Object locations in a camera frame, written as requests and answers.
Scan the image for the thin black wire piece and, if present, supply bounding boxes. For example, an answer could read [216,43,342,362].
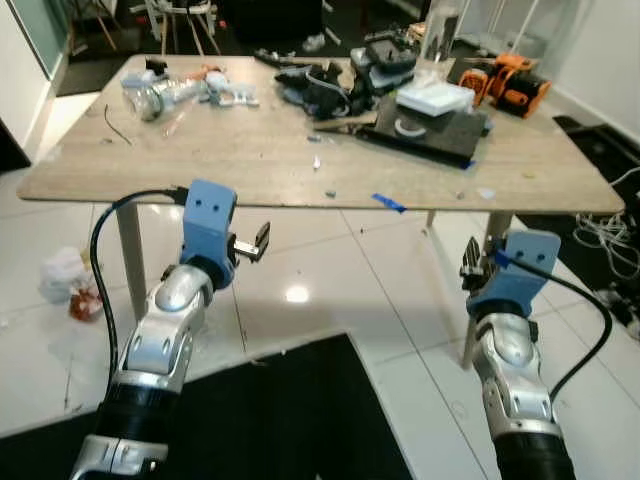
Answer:
[103,103,134,148]

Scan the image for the white foam block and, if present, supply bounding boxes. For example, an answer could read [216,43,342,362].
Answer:
[396,82,476,120]

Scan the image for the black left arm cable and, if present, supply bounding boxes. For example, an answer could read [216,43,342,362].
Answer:
[89,187,191,401]

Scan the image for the black robot part with cables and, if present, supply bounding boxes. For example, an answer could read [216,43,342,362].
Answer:
[274,60,353,121]

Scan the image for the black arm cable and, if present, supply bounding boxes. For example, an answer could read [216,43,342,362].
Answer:
[495,250,614,401]
[89,187,191,401]

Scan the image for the orange black power tool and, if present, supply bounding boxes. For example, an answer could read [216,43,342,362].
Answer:
[459,52,552,119]

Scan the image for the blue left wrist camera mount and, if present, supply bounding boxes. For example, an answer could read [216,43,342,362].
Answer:
[180,180,239,271]

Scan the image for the blue tape strip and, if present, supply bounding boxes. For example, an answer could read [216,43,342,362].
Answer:
[371,192,409,214]

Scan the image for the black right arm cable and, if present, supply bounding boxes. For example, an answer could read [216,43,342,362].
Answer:
[495,250,614,401]

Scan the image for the white plastic trash bag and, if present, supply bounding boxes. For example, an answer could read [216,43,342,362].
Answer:
[39,247,104,323]

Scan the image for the dark cabinet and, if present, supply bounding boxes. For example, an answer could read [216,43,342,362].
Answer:
[0,118,32,174]

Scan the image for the metal frame chair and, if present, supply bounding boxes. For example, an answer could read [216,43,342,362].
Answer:
[128,0,223,57]

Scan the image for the silver white robot limb part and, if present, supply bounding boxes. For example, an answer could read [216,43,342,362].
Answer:
[121,58,260,124]

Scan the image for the frosted glass panel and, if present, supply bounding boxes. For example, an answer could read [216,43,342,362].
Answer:
[10,0,73,77]

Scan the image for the clear plastic container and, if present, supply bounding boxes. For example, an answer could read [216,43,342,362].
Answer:
[420,5,467,87]

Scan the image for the light wooden table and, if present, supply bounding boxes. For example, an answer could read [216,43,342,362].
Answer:
[18,52,626,369]

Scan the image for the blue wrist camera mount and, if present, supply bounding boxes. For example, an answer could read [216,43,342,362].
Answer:
[180,180,239,271]
[467,230,563,319]

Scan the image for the black floor mat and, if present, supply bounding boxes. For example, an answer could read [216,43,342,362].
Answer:
[0,333,413,480]
[520,114,640,336]

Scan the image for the brown wooden stick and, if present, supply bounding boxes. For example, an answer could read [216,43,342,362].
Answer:
[311,119,380,134]

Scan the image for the black flat board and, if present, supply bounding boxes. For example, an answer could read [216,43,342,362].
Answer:
[358,100,492,170]

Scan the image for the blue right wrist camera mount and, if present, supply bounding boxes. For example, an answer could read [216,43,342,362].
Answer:
[467,230,563,319]

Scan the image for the white floor cables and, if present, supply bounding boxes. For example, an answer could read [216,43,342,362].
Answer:
[574,165,640,283]

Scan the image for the black boxy device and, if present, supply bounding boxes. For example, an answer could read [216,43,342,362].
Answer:
[350,30,420,97]

